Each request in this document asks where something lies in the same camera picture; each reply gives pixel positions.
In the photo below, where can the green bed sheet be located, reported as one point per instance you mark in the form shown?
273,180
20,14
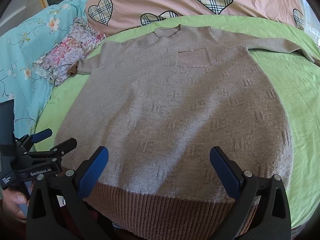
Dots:
296,81

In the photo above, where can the beige knit sweater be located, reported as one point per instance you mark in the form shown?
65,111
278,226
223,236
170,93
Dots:
159,103

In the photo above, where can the pink heart-pattern duvet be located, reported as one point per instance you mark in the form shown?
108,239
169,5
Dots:
113,16

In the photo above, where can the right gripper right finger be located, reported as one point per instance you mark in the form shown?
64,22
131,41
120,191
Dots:
272,218

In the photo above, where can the person's left hand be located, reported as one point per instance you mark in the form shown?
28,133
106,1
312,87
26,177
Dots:
12,199

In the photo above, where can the blue floral quilt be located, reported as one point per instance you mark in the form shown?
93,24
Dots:
20,48

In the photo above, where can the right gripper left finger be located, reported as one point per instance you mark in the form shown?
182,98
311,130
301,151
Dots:
56,209

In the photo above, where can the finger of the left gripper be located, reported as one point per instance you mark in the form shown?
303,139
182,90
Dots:
59,150
38,137

